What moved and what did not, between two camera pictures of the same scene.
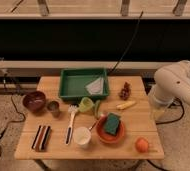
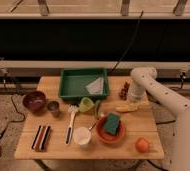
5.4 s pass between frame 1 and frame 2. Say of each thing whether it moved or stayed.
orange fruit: stayed
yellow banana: moved
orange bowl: stayed
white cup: stayed
